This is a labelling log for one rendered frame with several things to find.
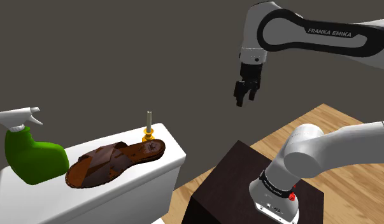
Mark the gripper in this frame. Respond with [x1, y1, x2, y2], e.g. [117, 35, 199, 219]
[233, 62, 263, 108]

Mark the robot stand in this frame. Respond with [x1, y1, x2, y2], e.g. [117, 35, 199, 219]
[181, 140, 325, 224]

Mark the gold candlestick with grey candle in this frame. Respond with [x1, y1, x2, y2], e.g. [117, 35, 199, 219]
[141, 110, 155, 143]

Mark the white toilet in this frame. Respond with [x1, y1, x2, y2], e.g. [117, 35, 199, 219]
[0, 122, 187, 224]

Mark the brown leather sandal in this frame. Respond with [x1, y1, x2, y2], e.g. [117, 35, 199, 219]
[64, 139, 166, 189]

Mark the green spray bottle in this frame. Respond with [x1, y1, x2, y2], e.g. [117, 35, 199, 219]
[0, 106, 70, 186]

